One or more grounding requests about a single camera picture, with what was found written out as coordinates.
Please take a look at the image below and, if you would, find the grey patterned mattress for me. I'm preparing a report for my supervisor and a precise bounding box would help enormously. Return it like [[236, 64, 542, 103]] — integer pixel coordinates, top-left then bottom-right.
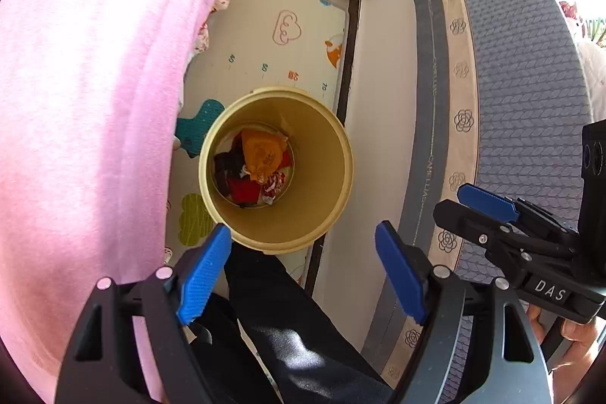
[[360, 0, 606, 404]]

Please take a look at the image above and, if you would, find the person's right hand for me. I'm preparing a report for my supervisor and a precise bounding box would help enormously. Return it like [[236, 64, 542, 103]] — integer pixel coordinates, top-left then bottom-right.
[[525, 304, 606, 381]]

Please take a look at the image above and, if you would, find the beige trash bin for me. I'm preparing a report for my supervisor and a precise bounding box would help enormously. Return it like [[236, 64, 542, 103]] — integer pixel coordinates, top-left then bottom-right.
[[199, 87, 353, 256]]

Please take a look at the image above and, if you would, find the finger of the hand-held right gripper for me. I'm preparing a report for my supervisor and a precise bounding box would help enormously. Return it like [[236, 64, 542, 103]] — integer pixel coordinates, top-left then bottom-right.
[[433, 200, 578, 265], [457, 184, 581, 237]]

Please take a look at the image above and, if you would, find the orange packet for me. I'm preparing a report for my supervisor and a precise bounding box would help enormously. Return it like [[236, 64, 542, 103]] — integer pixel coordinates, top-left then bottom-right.
[[241, 128, 292, 184]]

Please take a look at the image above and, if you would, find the black stocking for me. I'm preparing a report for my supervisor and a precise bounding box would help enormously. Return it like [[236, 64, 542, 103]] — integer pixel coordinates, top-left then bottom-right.
[[214, 151, 244, 197]]

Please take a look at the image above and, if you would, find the red and white snack wrapper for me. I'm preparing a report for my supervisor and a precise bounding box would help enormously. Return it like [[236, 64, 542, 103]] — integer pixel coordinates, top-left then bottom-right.
[[261, 170, 287, 206]]

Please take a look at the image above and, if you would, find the printed play mat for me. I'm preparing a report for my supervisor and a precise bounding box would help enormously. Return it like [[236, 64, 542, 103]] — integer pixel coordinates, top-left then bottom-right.
[[166, 0, 346, 291]]

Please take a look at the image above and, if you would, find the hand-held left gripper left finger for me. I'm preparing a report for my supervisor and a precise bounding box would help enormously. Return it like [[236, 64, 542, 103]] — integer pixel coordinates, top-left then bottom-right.
[[56, 223, 233, 404]]

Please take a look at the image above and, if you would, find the red bag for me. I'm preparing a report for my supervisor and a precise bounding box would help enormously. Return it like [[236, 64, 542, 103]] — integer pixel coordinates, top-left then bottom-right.
[[227, 177, 263, 203]]

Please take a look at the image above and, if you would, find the person's black trouser leg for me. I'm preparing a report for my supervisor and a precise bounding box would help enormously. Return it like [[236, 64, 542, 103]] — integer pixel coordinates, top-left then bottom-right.
[[189, 238, 394, 404]]

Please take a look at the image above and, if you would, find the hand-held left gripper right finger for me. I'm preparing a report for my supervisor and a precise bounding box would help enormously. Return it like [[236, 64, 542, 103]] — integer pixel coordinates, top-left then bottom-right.
[[374, 220, 554, 404]]

